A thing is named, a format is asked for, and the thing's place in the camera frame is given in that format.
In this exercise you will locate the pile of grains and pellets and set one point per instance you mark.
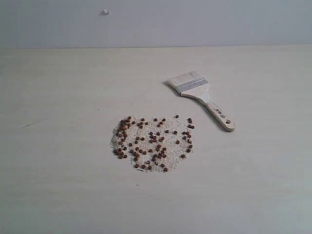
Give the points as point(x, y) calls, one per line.
point(156, 144)

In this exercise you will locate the wooden paint brush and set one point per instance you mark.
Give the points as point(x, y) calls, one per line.
point(193, 85)

